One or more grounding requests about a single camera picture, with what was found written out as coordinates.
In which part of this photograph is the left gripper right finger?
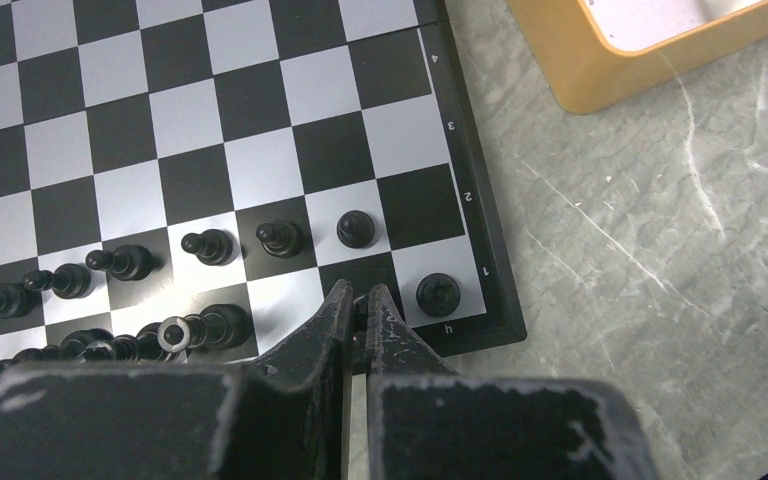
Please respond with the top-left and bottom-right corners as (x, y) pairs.
(366, 285), (658, 479)

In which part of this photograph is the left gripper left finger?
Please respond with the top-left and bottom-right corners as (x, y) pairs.
(0, 280), (354, 479)

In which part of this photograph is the black pawn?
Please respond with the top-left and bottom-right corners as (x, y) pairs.
(85, 245), (154, 281)
(336, 210), (376, 249)
(255, 220), (304, 258)
(22, 263), (92, 300)
(180, 229), (234, 266)
(0, 283), (34, 318)

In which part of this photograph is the black chess king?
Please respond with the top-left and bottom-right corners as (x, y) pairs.
(157, 304), (253, 353)

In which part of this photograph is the black chess queen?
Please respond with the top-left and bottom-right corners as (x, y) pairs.
(60, 322), (179, 362)

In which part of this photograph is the gold tin of black pieces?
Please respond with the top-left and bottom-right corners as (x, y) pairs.
(508, 1), (768, 115)

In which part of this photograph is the chessboard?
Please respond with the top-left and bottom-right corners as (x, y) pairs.
(0, 1), (526, 362)

